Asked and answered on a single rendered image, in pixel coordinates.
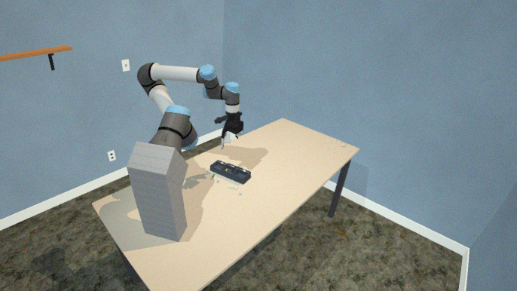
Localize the dark grey rack of bins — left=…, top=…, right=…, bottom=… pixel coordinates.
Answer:
left=210, top=160, right=251, bottom=185

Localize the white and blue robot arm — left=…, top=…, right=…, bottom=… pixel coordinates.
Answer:
left=137, top=63, right=240, bottom=155

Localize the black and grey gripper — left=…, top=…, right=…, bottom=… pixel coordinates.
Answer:
left=222, top=111, right=243, bottom=150

